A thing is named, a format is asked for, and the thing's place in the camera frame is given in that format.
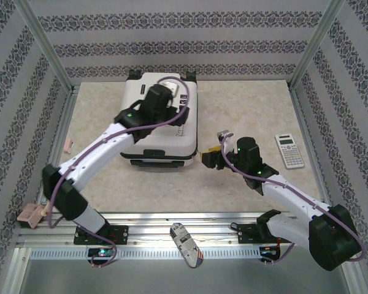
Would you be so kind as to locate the small circuit board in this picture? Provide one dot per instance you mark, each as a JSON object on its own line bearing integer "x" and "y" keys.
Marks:
{"x": 101, "y": 252}
{"x": 268, "y": 251}

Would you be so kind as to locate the newspaper print pouch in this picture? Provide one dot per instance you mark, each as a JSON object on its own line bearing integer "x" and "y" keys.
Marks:
{"x": 187, "y": 245}

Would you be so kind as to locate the aluminium side rail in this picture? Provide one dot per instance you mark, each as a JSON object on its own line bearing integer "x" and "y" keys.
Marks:
{"x": 56, "y": 147}
{"x": 305, "y": 122}

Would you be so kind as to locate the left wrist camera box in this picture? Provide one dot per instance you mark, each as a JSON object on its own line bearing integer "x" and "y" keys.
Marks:
{"x": 172, "y": 87}

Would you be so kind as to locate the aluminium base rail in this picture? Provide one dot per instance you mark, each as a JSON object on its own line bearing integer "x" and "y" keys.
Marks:
{"x": 156, "y": 218}

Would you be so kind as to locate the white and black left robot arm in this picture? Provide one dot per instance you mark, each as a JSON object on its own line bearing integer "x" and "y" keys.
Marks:
{"x": 92, "y": 156}

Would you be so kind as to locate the small pink eraser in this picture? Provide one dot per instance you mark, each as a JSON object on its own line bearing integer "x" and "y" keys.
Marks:
{"x": 68, "y": 145}

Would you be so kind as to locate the white scientific calculator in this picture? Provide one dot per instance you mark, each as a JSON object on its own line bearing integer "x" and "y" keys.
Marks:
{"x": 289, "y": 151}

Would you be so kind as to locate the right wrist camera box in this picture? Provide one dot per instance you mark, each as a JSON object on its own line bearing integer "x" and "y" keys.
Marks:
{"x": 224, "y": 137}

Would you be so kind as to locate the aluminium frame post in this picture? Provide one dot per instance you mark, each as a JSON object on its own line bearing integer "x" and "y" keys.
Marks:
{"x": 316, "y": 46}
{"x": 46, "y": 46}

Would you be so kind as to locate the white hard-shell suitcase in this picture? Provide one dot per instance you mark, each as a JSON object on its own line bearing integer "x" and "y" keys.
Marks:
{"x": 162, "y": 144}

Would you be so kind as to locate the small pink plastic object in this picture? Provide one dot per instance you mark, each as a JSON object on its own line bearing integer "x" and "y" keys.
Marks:
{"x": 29, "y": 216}

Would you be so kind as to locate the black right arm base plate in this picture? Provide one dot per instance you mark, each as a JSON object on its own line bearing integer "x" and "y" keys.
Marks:
{"x": 248, "y": 235}

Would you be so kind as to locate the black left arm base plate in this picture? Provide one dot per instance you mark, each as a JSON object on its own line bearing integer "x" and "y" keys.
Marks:
{"x": 121, "y": 234}

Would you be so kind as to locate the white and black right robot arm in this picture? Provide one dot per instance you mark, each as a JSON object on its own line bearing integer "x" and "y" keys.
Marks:
{"x": 297, "y": 199}

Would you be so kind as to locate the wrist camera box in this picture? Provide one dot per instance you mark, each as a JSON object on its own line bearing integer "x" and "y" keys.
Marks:
{"x": 172, "y": 87}
{"x": 224, "y": 137}

